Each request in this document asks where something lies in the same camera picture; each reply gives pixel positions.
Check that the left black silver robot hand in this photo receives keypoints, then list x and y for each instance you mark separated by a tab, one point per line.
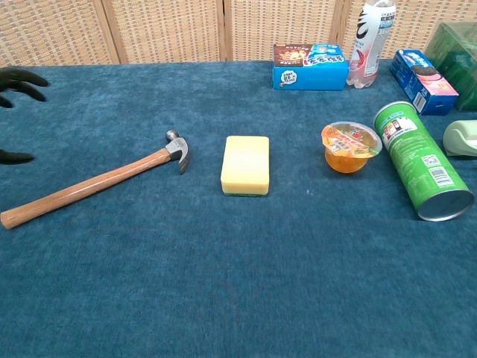
20	84

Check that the yellow sponge with green base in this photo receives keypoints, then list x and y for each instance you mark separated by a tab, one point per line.
246	164

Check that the woven rattan folding screen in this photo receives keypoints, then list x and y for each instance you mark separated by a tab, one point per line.
167	30

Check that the blue velvet tablecloth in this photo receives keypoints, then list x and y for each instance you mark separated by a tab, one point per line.
223	261

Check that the blue snack box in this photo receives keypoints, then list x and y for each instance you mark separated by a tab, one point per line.
311	71

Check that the orange fruit jelly cup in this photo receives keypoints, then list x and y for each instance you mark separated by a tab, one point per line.
350	147

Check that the clear drink bottle pink label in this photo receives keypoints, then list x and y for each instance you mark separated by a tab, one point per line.
369	44

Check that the blue Oreo cookie box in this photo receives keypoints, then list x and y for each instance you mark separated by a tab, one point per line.
421	80

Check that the green chips can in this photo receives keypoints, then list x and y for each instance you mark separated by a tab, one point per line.
417	160

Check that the green translucent plastic box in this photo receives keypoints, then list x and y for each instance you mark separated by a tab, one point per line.
456	56

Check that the pale green tape dispenser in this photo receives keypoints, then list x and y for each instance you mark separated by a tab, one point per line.
462	139

